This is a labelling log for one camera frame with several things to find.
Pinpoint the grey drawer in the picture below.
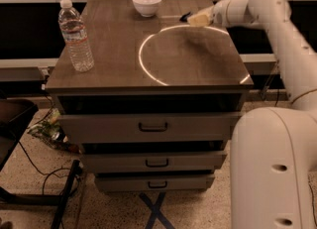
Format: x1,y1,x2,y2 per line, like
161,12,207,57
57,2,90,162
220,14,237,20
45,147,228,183
94,173,215,192
58,112,242,144
81,151,226,173

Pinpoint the top grey drawer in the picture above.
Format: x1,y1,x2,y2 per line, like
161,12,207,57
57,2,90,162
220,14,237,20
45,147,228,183
58,112,242,144

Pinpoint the black table frame left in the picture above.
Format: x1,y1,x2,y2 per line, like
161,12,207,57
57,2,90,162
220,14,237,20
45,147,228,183
0,97,81,229

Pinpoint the grey three-drawer cabinet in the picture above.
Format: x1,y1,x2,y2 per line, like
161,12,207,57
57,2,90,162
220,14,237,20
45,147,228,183
47,0,253,178

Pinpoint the black floor cable left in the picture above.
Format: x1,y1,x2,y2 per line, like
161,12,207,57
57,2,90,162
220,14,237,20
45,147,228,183
18,140,80,197

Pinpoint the white ceramic bowl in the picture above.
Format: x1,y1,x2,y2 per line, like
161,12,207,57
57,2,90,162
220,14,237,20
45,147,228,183
132,0,162,17

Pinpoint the middle grey drawer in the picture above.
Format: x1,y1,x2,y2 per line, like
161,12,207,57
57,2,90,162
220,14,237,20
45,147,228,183
81,151,226,173

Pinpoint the bottom grey drawer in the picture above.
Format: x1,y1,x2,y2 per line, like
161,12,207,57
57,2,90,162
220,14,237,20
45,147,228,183
94,173,215,192

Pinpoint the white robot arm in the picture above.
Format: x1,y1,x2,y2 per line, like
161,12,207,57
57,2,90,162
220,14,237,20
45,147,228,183
187,0,317,229

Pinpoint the green snack bag pile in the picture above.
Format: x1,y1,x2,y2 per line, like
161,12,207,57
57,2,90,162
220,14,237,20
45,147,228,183
28,108,79,154

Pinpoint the clear plastic water bottle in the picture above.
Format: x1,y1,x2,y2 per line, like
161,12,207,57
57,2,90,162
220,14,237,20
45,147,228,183
58,0,94,72

